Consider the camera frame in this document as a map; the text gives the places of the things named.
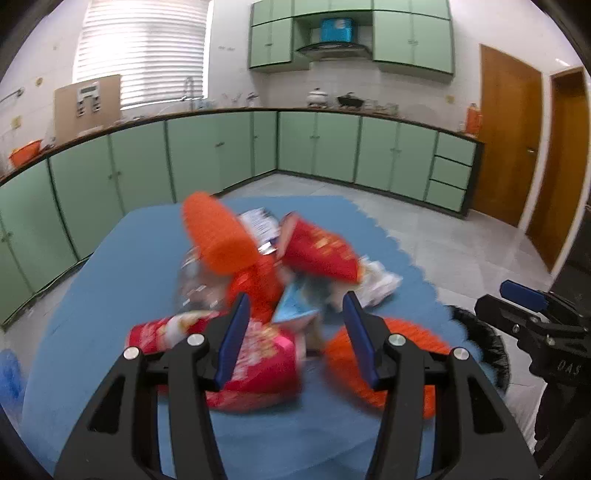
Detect clear plastic bottle red label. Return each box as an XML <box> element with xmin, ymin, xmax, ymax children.
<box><xmin>176</xmin><ymin>247</ymin><xmax>229</xmax><ymax>313</ymax></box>

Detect orange plastic basin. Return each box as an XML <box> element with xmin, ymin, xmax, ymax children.
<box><xmin>9</xmin><ymin>140</ymin><xmax>42</xmax><ymax>169</ymax></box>

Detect white window blind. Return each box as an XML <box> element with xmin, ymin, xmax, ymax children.
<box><xmin>72</xmin><ymin>0</ymin><xmax>213</xmax><ymax>109</ymax></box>

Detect white tissue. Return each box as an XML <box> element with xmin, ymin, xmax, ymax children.
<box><xmin>356</xmin><ymin>256</ymin><xmax>403</xmax><ymax>308</ymax></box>

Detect left wooden door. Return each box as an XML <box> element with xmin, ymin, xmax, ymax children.
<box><xmin>472</xmin><ymin>45</ymin><xmax>543</xmax><ymax>227</ymax></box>

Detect blue white snack wrapper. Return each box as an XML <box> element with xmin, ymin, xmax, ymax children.
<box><xmin>238</xmin><ymin>208</ymin><xmax>280</xmax><ymax>255</ymax></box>

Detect blue felt table cloth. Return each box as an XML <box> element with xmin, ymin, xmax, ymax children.
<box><xmin>20</xmin><ymin>195</ymin><xmax>472</xmax><ymax>480</ymax></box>

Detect cardboard box with scale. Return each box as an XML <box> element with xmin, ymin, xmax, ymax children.
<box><xmin>53</xmin><ymin>75</ymin><xmax>121</xmax><ymax>145</ymax></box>

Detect chrome kitchen faucet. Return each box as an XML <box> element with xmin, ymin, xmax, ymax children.
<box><xmin>180</xmin><ymin>76</ymin><xmax>198</xmax><ymax>111</ymax></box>

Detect red crinkled plastic wrapper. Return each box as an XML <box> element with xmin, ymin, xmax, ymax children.
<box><xmin>225</xmin><ymin>255</ymin><xmax>284</xmax><ymax>324</ymax></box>

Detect green lower kitchen cabinets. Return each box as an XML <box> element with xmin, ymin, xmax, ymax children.
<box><xmin>1</xmin><ymin>108</ymin><xmax>485</xmax><ymax>328</ymax></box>

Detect red snack bag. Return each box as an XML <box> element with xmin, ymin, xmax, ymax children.
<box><xmin>125</xmin><ymin>310</ymin><xmax>305</xmax><ymax>412</ymax></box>

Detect green upper wall cabinets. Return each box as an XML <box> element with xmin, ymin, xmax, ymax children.
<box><xmin>249</xmin><ymin>0</ymin><xmax>456</xmax><ymax>83</ymax></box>

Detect black range hood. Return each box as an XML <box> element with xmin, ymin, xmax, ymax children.
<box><xmin>297</xmin><ymin>42</ymin><xmax>373</xmax><ymax>62</ymax></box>

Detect tall orange foam net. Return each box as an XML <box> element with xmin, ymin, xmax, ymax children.
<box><xmin>182</xmin><ymin>191</ymin><xmax>259</xmax><ymax>276</ymax></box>

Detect black lined trash bin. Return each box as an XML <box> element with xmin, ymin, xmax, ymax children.
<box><xmin>448</xmin><ymin>305</ymin><xmax>511</xmax><ymax>395</ymax></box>

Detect white cooking pot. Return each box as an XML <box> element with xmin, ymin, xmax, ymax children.
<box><xmin>305</xmin><ymin>88</ymin><xmax>329</xmax><ymax>109</ymax></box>

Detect red paper cup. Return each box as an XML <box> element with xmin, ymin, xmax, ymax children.
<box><xmin>277</xmin><ymin>212</ymin><xmax>363</xmax><ymax>284</ymax></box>

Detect light blue drink carton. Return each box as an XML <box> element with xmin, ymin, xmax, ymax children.
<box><xmin>271</xmin><ymin>275</ymin><xmax>332</xmax><ymax>331</ymax></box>

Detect orange thermos flask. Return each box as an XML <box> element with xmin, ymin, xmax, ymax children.
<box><xmin>465</xmin><ymin>103</ymin><xmax>483</xmax><ymax>138</ymax></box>

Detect blue box on hood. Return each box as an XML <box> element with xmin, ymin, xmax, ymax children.
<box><xmin>320</xmin><ymin>18</ymin><xmax>356</xmax><ymax>43</ymax></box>

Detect black wok pan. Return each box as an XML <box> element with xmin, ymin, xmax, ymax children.
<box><xmin>337</xmin><ymin>92</ymin><xmax>365</xmax><ymax>110</ymax></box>

